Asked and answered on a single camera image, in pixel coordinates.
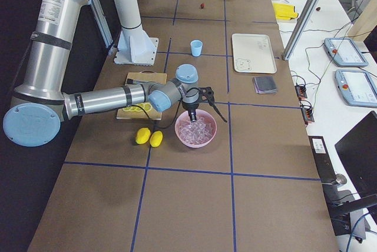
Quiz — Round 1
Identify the orange black electronics board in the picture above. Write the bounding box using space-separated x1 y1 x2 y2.
295 84 307 100

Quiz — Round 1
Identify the aluminium frame post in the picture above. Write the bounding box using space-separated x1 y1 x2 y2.
282 0 319 60

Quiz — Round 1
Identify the light blue plastic cup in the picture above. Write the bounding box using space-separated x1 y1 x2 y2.
190 39 203 57

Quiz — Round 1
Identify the cream bear serving tray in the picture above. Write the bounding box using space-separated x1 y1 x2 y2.
232 34 277 74

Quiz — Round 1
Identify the bamboo cutting board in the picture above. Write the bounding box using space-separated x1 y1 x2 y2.
116 72 167 121

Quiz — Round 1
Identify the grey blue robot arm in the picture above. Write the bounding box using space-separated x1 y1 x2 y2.
3 0 214 147

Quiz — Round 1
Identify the yellow lemon lower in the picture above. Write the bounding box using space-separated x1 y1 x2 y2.
150 131 163 148

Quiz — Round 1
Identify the pink plastic bowl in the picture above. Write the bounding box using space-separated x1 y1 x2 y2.
174 110 217 148

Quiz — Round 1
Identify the grey folded cloth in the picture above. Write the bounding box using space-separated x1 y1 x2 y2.
253 76 277 94

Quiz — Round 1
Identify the yellow folded cloth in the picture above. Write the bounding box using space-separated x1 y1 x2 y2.
272 3 299 21

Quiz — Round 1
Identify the upper teach pendant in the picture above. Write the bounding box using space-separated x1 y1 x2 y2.
324 37 369 67

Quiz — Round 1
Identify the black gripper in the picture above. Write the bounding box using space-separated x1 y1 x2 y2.
181 87 214 122

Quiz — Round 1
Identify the lemon slice bottom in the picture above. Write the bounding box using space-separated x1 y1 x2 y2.
121 102 152 112

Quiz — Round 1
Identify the yellow lemon upper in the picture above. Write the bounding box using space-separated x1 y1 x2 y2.
135 127 151 145

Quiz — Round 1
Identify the lower teach pendant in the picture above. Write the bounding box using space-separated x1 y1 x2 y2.
335 69 376 108

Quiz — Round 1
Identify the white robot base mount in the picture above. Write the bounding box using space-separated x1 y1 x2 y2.
114 0 159 66

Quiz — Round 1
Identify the teach pendant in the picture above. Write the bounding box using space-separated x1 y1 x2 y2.
335 69 376 108
324 37 369 67

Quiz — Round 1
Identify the black laptop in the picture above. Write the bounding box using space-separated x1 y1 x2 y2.
335 111 377 197

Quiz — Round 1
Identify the yellow lemon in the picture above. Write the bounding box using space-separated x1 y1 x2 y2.
135 127 151 145
150 131 163 148

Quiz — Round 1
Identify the pile of clear ice cubes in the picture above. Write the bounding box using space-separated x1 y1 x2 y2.
178 117 214 145

